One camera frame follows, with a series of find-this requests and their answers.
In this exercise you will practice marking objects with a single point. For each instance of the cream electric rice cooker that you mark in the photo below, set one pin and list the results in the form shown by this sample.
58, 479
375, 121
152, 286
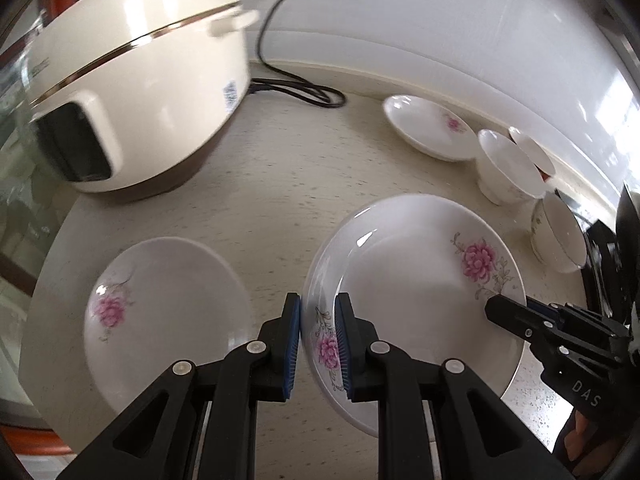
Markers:
131, 96

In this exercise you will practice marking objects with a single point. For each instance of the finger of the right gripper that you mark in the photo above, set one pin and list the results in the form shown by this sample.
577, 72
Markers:
532, 321

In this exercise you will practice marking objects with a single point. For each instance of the black stove top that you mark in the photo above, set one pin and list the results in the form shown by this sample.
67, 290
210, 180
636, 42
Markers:
611, 272

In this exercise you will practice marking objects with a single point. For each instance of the right hand in glove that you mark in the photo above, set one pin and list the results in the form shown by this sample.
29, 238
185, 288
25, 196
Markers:
575, 447

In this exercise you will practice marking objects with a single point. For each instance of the plain white bowl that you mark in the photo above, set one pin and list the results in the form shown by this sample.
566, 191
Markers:
505, 175

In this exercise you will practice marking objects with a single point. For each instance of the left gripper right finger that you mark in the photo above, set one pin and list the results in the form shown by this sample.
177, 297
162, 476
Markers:
434, 420

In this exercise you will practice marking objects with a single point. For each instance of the floral plate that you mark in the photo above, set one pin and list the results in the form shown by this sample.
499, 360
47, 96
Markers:
160, 301
431, 128
420, 268

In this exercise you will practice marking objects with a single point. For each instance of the gold rimmed white bowl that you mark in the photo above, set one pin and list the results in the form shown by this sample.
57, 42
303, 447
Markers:
557, 240

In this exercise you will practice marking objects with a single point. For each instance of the red and white bowl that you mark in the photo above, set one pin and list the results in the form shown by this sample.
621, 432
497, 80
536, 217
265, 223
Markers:
534, 152

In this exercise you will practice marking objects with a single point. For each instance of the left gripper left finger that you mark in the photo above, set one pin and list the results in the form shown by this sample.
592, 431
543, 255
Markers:
199, 421

